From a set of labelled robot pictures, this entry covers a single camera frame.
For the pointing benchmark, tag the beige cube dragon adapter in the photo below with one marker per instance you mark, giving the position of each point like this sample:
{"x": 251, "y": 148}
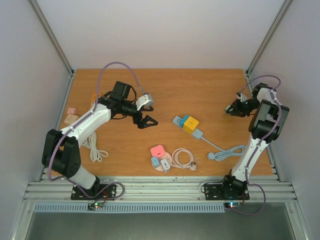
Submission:
{"x": 70, "y": 119}

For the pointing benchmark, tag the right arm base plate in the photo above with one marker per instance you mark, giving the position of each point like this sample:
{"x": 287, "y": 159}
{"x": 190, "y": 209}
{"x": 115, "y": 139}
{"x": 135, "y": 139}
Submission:
{"x": 214, "y": 192}

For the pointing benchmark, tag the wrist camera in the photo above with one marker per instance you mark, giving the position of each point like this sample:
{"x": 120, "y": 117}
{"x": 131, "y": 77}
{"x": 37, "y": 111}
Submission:
{"x": 145, "y": 100}
{"x": 241, "y": 96}

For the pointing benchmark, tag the light blue power strip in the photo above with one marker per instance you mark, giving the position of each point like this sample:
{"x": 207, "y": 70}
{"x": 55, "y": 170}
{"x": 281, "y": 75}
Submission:
{"x": 178, "y": 121}

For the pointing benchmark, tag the teal plug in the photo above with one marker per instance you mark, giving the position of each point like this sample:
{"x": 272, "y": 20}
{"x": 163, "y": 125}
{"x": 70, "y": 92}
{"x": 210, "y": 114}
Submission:
{"x": 183, "y": 120}

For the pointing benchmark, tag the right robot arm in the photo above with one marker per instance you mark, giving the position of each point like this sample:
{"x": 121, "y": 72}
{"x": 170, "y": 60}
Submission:
{"x": 266, "y": 125}

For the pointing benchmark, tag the grey slotted cable duct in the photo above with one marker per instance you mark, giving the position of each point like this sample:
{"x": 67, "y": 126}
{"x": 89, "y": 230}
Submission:
{"x": 129, "y": 208}

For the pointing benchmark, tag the coral pink plug adapter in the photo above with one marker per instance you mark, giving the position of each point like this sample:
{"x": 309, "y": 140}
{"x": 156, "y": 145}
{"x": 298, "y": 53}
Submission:
{"x": 157, "y": 151}

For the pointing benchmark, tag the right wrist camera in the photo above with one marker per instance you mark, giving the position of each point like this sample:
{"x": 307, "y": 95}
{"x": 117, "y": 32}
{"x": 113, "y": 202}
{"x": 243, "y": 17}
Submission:
{"x": 241, "y": 96}

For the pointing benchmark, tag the white grey plug adapter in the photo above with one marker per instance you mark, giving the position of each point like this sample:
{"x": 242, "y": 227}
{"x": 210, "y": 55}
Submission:
{"x": 165, "y": 165}

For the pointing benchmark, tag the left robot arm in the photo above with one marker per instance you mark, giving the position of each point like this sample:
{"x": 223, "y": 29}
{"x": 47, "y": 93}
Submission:
{"x": 61, "y": 151}

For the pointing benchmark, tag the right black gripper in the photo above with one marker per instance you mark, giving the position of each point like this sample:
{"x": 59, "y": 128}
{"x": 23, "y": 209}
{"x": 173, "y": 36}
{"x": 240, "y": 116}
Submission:
{"x": 238, "y": 106}

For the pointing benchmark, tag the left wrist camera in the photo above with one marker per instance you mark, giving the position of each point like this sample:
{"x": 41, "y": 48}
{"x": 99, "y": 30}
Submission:
{"x": 145, "y": 100}

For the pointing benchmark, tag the blue plug adapter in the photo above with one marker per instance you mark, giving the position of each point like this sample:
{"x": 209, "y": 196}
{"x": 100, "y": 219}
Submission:
{"x": 155, "y": 162}

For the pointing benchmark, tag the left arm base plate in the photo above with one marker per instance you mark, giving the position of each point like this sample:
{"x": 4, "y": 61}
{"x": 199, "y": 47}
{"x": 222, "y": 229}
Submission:
{"x": 107, "y": 192}

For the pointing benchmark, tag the round pink socket base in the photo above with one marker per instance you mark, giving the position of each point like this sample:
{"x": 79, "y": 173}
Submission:
{"x": 166, "y": 156}

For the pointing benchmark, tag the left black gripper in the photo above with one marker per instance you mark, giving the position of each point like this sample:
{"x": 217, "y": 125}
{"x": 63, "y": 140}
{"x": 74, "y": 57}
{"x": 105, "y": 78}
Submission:
{"x": 142, "y": 124}

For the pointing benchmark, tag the yellow cube socket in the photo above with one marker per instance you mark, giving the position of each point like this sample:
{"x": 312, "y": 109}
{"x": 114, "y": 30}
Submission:
{"x": 190, "y": 125}

